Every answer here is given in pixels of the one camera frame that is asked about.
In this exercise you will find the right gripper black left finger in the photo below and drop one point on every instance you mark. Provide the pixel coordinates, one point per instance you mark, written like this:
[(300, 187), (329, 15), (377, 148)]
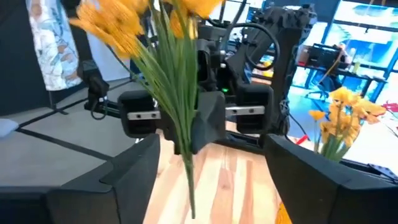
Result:
[(109, 196)]

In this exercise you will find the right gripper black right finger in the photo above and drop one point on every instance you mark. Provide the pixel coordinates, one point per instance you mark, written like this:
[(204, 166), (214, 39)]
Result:
[(326, 199)]

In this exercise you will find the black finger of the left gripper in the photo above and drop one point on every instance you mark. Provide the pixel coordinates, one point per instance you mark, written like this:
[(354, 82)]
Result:
[(211, 121), (172, 137)]

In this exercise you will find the yellow artificial flower bunch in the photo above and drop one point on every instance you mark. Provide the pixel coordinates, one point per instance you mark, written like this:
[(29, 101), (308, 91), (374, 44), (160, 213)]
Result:
[(174, 71), (342, 121)]

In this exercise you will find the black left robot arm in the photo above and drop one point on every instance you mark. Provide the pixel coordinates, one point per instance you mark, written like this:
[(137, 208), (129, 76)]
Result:
[(289, 62)]

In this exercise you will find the black equipment workbench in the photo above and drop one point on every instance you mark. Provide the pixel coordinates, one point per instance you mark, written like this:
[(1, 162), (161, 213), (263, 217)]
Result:
[(323, 56)]

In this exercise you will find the white patterned banner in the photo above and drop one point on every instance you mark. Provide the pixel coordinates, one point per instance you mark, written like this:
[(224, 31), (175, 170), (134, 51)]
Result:
[(53, 46)]

